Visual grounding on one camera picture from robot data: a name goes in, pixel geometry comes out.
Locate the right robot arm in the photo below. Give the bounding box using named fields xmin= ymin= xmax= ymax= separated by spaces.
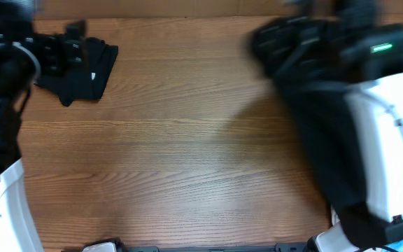
xmin=250 ymin=1 xmax=403 ymax=251

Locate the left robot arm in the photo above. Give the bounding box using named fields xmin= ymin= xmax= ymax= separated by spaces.
xmin=0 ymin=1 xmax=87 ymax=251

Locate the folded black garment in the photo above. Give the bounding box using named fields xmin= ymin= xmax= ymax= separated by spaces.
xmin=36 ymin=37 xmax=118 ymax=107

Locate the cardboard back wall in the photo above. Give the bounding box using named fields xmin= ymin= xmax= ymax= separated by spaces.
xmin=29 ymin=0 xmax=403 ymax=20

